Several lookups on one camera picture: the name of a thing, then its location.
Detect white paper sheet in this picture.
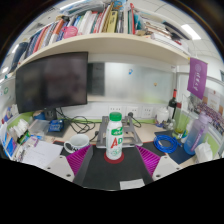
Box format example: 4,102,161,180
119,178,146,191

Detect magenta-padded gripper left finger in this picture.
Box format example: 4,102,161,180
43,144,95,187

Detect dark wine bottle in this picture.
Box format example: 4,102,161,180
167,88,178,120

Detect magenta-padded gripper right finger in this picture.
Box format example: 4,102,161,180
134,144,183,187

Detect black computer monitor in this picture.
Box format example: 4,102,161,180
14,51,89,114

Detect white notebook page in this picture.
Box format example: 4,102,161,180
21,139,64,169

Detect black desk mat red edge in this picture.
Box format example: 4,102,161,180
53,139,188,192

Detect black and white patterned mug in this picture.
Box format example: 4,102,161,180
63,133,91,154

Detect white drink bottle green cap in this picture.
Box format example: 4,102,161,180
105,111,124,161

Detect shelf with books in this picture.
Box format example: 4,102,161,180
6,0,193,79

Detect ceiling lights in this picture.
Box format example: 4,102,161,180
0,0,202,75

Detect flat round red coaster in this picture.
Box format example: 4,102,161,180
103,151,126,165

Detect purple translucent water jug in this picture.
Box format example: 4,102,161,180
183,111,212,156

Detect coiled blue cable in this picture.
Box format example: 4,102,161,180
153,134,179,154

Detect blue electronic device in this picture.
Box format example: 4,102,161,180
48,119,65,133

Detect white wall socket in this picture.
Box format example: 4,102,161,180
125,105,139,118
108,104,123,116
141,106,154,118

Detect white ceramic teapot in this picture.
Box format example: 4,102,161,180
156,107,171,124

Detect grey metal laptop stand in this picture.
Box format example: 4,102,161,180
95,115,144,149

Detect clear plastic box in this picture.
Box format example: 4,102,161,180
28,119,51,136

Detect group photo poster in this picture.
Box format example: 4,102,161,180
188,96,224,136

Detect black cables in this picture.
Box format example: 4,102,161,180
56,107,101,134

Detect purple hanging pennant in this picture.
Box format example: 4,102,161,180
186,57,209,100

